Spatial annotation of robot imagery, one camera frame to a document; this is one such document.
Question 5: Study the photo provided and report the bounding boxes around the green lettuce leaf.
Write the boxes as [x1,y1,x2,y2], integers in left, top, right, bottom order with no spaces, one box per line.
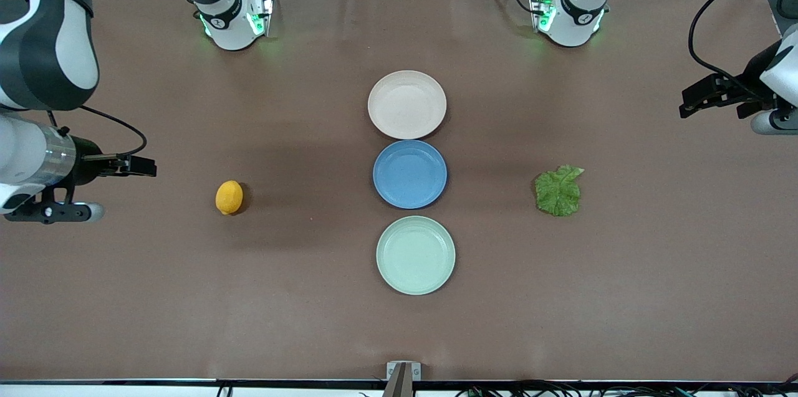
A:
[534,165,585,218]

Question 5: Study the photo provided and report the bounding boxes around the yellow lemon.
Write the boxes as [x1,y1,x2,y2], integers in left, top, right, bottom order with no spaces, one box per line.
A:
[216,180,244,216]

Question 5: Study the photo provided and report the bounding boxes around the blue round plate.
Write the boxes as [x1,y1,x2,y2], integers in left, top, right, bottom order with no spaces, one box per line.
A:
[373,140,448,209]

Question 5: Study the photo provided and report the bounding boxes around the pale green round plate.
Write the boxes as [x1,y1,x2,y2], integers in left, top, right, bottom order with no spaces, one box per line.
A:
[376,216,456,296]

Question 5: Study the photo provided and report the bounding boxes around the brown table cover sheet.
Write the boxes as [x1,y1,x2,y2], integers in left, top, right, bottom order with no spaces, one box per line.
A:
[0,0,798,382]

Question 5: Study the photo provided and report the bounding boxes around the beige round plate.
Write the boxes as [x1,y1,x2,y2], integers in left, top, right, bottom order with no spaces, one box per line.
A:
[368,70,448,140]

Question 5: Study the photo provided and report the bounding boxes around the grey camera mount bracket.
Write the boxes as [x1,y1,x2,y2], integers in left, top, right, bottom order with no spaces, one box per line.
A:
[387,361,421,381]

